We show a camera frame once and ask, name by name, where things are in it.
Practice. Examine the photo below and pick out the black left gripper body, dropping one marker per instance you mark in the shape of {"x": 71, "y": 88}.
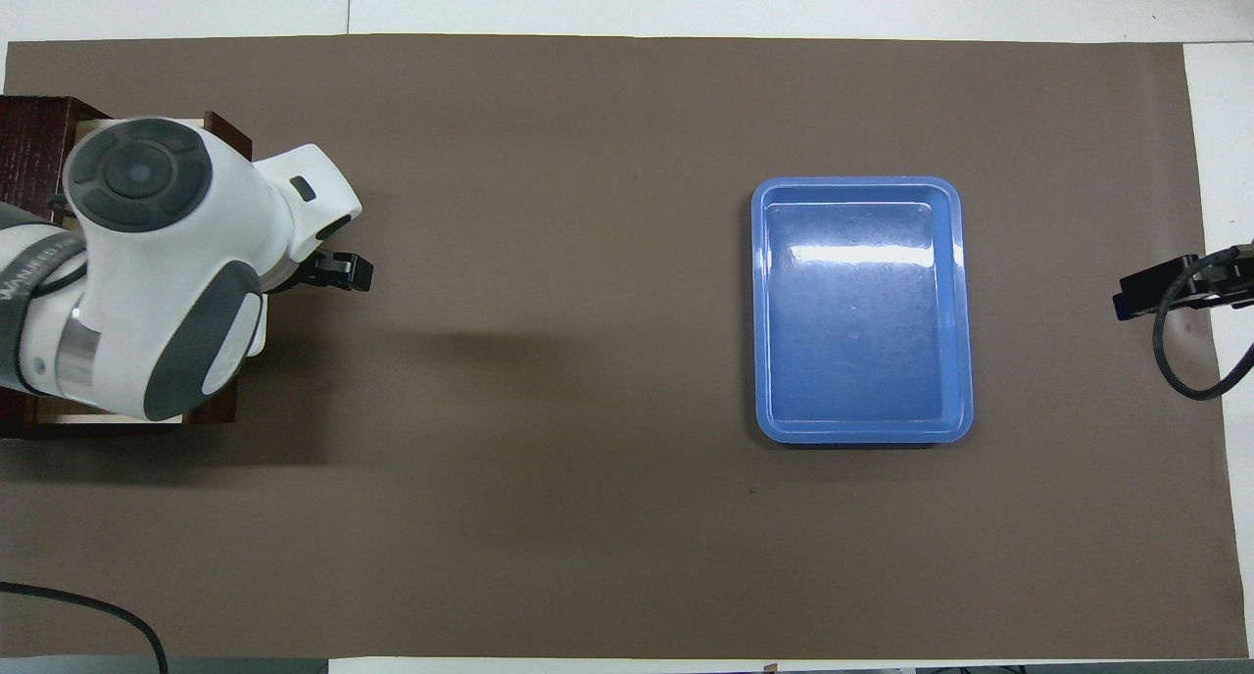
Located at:
{"x": 294, "y": 277}

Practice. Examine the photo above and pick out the blue plastic tray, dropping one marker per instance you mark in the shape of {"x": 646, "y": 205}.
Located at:
{"x": 862, "y": 341}

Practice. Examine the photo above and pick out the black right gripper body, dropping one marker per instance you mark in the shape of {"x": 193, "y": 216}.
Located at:
{"x": 1232, "y": 280}

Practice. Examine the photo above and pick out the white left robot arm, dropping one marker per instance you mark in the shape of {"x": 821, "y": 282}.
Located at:
{"x": 167, "y": 263}

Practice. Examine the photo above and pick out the brown table mat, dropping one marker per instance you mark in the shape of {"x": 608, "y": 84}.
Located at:
{"x": 588, "y": 361}

